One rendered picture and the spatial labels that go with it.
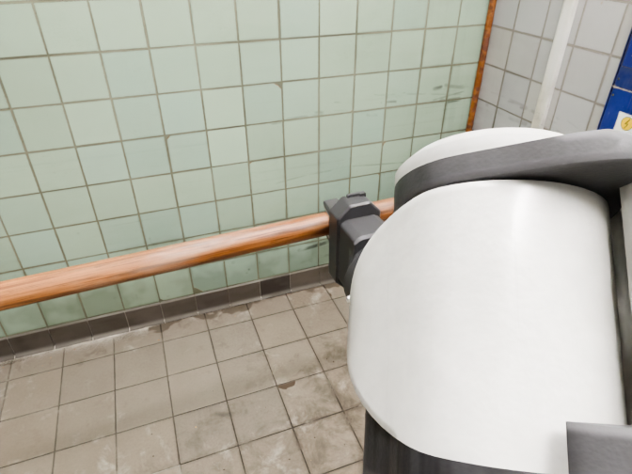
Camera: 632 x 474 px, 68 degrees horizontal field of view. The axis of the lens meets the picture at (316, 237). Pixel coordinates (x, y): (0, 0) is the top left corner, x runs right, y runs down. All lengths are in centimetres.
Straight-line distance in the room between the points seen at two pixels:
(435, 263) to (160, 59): 168
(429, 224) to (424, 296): 2
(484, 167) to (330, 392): 179
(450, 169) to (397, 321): 6
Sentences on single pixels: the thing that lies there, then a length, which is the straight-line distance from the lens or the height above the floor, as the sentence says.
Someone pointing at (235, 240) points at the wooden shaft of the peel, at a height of 121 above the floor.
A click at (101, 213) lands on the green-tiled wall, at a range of 199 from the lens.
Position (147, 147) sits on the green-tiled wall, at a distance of 188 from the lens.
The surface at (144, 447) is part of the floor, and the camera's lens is 189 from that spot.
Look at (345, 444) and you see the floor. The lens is 180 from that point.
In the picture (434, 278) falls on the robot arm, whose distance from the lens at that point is 16.
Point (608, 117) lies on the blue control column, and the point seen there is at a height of 100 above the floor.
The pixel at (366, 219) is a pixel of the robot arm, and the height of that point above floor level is 124.
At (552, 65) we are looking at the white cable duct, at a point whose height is 110.
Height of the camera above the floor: 151
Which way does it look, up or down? 33 degrees down
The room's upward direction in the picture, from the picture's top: straight up
